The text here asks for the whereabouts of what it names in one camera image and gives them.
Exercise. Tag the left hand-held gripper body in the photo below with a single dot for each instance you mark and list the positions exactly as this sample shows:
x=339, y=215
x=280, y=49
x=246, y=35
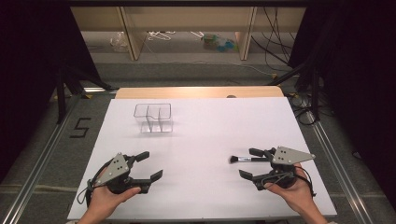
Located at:
x=115, y=169

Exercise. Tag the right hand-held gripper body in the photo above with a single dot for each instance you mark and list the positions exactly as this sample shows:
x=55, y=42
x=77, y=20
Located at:
x=288, y=155

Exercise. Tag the black makeup brush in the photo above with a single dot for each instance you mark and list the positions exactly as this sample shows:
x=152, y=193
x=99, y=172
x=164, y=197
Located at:
x=249, y=159

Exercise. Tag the clear plastic organizer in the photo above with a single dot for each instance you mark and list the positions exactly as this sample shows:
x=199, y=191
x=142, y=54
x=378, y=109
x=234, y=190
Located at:
x=152, y=116

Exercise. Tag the person's left hand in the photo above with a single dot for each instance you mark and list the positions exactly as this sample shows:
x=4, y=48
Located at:
x=109, y=202

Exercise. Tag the person's right hand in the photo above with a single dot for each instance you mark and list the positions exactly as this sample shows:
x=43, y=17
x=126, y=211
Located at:
x=295, y=194

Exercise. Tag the white table board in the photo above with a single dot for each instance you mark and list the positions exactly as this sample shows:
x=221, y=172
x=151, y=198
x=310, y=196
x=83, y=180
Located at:
x=199, y=146

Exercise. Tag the black tape floor mark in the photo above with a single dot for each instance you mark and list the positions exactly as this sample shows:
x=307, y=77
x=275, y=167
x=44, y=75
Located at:
x=80, y=127

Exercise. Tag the black metal stand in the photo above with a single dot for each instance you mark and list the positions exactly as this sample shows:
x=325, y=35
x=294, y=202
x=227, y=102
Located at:
x=311, y=84
x=67, y=84

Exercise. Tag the wooden table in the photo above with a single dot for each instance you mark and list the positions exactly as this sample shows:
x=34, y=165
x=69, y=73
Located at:
x=199, y=92

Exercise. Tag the dark curtain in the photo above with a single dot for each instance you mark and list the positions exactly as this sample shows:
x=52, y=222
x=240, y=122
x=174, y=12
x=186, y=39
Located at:
x=358, y=77
x=28, y=77

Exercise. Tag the colourful plastic bag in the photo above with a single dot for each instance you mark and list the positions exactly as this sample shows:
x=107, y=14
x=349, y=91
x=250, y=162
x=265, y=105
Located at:
x=219, y=43

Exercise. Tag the clear plastic bag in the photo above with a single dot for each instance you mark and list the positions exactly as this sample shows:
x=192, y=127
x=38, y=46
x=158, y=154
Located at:
x=119, y=42

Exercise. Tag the beige shelf unit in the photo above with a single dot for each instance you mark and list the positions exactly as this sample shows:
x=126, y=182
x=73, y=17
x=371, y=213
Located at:
x=186, y=18

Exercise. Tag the aluminium floor rail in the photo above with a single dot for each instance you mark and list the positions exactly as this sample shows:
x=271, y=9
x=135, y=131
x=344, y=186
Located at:
x=339, y=174
x=34, y=174

